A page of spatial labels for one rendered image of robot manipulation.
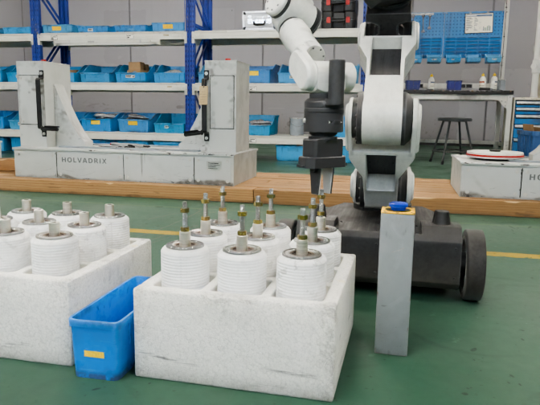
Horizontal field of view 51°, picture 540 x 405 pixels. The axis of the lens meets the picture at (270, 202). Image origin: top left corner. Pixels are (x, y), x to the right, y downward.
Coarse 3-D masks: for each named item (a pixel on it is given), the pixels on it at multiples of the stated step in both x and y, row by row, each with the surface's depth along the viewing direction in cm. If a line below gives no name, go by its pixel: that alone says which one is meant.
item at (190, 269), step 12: (168, 252) 109; (180, 252) 108; (192, 252) 109; (204, 252) 110; (168, 264) 109; (180, 264) 108; (192, 264) 109; (204, 264) 111; (168, 276) 110; (180, 276) 108; (192, 276) 109; (204, 276) 111; (192, 288) 109
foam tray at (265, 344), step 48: (144, 288) 108; (336, 288) 109; (144, 336) 109; (192, 336) 106; (240, 336) 104; (288, 336) 102; (336, 336) 102; (240, 384) 106; (288, 384) 103; (336, 384) 106
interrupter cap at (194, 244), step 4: (176, 240) 115; (192, 240) 116; (196, 240) 115; (168, 244) 112; (172, 244) 112; (176, 244) 113; (192, 244) 113; (196, 244) 113; (200, 244) 112; (172, 248) 109; (176, 248) 109; (180, 248) 109; (184, 248) 109; (188, 248) 109; (192, 248) 109; (196, 248) 110
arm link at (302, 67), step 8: (312, 40) 129; (296, 48) 125; (304, 48) 124; (312, 48) 127; (320, 48) 128; (296, 56) 124; (304, 56) 122; (312, 56) 129; (320, 56) 130; (296, 64) 124; (304, 64) 120; (312, 64) 120; (296, 72) 124; (304, 72) 121; (312, 72) 119; (296, 80) 124; (304, 80) 121; (312, 80) 120; (304, 88) 122; (312, 88) 121
